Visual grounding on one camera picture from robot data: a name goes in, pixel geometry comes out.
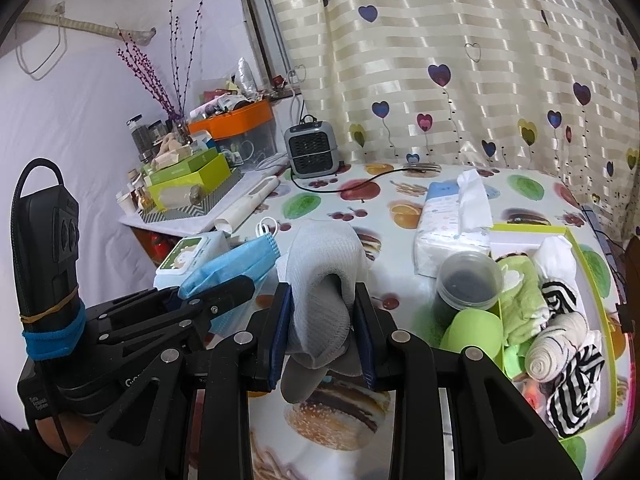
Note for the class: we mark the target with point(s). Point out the lime green open carton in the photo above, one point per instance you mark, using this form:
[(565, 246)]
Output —
[(200, 182)]

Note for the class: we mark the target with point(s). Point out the purple dried branches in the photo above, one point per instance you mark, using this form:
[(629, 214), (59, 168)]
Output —
[(162, 102)]

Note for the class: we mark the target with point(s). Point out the bright green cloth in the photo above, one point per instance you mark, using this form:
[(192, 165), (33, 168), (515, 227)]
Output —
[(512, 360)]

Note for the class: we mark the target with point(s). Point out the black white striped sock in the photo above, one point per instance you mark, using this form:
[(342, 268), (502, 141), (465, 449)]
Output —
[(575, 395), (560, 292)]

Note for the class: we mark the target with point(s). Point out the window frame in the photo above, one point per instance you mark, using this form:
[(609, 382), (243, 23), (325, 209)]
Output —
[(260, 20)]

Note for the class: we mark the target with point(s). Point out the fruit print tablecloth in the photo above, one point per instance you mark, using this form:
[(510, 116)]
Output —
[(350, 210)]

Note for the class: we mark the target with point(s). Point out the white rolled paper tube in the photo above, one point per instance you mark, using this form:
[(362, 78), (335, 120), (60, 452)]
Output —
[(245, 202)]

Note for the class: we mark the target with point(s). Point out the blue face mask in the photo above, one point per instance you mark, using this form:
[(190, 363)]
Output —
[(220, 265)]

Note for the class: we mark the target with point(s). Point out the olive green flat box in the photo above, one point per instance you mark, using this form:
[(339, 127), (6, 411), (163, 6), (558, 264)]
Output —
[(185, 167)]

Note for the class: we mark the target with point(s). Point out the white wall pipe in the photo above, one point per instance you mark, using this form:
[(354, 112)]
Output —
[(90, 26)]

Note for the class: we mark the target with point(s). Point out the clear jar dark contents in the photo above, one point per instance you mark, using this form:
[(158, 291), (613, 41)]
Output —
[(467, 285)]

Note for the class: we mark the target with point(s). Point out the beige sock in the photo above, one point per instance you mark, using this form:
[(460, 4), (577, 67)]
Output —
[(555, 355)]

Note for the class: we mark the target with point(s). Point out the green lid bottle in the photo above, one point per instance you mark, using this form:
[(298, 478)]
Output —
[(472, 332)]

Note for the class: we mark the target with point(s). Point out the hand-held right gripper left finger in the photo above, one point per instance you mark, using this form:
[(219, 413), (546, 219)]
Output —
[(280, 340)]

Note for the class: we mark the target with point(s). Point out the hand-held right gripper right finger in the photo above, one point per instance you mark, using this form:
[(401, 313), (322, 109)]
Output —
[(367, 345)]

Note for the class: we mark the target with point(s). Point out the light green rabbit cloth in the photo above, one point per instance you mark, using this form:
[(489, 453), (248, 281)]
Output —
[(520, 300)]

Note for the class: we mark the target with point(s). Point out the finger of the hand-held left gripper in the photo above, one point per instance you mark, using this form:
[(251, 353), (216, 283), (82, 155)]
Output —
[(175, 335), (225, 292)]

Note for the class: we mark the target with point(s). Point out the lime green shallow box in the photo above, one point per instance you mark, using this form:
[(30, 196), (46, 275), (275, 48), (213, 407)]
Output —
[(520, 242)]

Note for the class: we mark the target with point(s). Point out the orange lid storage box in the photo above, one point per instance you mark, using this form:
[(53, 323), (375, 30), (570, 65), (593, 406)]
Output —
[(235, 117)]

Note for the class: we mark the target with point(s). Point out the glass jar dark lid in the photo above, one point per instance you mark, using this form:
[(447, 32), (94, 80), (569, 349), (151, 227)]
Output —
[(138, 137), (158, 135)]

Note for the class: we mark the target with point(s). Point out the striped curtain with hearts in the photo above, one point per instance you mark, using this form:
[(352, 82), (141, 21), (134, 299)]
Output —
[(450, 35)]

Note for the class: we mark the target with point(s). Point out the white cloth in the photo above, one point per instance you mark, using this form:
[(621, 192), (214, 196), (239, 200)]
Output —
[(320, 280)]

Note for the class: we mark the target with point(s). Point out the white tissue pack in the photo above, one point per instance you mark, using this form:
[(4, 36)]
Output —
[(445, 235)]

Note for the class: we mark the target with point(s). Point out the person's left forearm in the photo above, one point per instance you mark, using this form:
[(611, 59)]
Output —
[(50, 435)]

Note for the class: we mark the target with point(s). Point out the red container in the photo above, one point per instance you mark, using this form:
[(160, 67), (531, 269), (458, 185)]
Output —
[(161, 250)]

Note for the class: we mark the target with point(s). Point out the grey space heater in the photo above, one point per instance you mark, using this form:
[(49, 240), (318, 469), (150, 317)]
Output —
[(312, 147)]

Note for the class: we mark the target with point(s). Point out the pink snack packet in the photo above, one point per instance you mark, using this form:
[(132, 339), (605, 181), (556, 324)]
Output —
[(532, 392)]

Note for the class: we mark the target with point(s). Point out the pile of assorted packets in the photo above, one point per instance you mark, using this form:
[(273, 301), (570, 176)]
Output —
[(220, 102)]

